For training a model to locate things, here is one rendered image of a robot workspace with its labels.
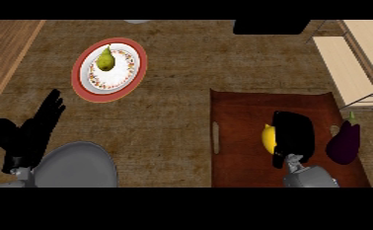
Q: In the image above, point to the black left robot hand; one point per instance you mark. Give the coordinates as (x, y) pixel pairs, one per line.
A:
(34, 132)

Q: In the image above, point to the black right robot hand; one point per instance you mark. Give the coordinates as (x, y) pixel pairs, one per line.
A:
(293, 135)

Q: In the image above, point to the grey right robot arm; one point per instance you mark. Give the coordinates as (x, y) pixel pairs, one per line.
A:
(308, 174)

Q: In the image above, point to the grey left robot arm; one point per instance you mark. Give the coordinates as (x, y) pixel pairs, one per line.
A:
(72, 166)

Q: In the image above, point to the yellow lemon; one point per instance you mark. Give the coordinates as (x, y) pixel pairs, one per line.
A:
(268, 138)

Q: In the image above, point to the brown wooden tray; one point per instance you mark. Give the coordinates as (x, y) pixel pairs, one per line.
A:
(242, 135)

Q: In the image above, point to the pale wooden tiered shelf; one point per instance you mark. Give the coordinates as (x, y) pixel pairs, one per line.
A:
(345, 66)

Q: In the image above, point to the dark purple eggplant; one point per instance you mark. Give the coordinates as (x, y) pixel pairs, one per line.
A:
(343, 143)

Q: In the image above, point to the red round placemat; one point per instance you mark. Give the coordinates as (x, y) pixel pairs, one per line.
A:
(80, 86)

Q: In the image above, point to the white floral plate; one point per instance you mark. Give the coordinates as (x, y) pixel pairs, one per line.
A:
(113, 76)

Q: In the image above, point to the brown wooden panel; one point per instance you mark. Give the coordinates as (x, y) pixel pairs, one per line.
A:
(15, 46)

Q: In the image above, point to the green pear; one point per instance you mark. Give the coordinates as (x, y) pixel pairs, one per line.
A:
(105, 59)

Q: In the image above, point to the pale grey object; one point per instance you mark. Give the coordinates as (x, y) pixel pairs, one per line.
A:
(137, 21)

